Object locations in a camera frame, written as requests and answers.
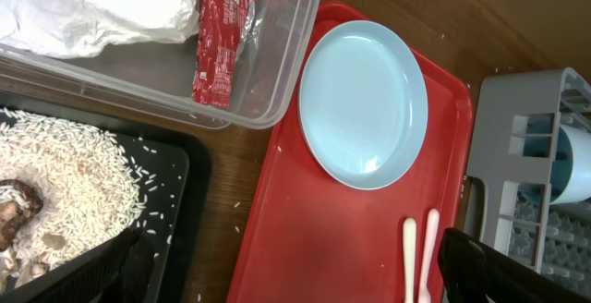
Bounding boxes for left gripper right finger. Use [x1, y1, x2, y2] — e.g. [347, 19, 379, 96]
[438, 227, 590, 303]

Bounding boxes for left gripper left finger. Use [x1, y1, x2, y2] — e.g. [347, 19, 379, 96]
[1, 229, 154, 303]

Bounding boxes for rice and food scraps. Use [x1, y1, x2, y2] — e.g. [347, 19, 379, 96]
[0, 106, 175, 290]

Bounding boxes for light blue bowl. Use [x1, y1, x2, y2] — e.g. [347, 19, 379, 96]
[519, 122, 590, 205]

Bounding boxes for white napkin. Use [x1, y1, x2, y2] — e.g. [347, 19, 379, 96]
[1, 0, 199, 58]

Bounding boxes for red snack wrapper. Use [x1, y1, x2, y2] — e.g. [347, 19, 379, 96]
[192, 0, 255, 108]

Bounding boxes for grey dishwasher rack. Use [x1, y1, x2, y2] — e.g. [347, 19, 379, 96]
[466, 67, 590, 298]

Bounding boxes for cream plastic spoon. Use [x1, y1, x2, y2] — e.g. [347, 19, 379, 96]
[403, 218, 416, 303]

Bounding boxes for black plastic tray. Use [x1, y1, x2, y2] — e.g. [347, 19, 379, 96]
[1, 91, 211, 302]

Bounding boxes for light blue plate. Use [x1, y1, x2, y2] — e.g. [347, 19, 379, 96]
[297, 20, 428, 190]

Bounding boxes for clear plastic bin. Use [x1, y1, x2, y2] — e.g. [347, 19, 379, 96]
[1, 0, 320, 129]

